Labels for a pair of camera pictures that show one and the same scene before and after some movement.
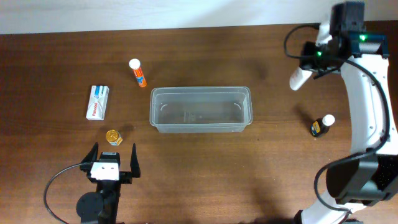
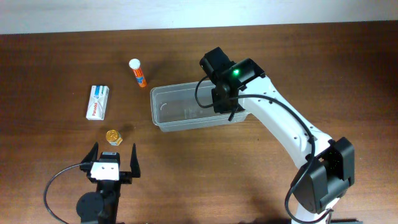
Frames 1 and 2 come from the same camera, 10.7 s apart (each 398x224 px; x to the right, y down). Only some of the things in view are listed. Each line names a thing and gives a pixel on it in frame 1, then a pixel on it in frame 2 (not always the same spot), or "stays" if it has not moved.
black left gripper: x=125 y=177 stays
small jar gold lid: x=114 y=137 stays
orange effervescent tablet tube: x=135 y=65 stays
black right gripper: x=311 y=66 to x=222 y=101
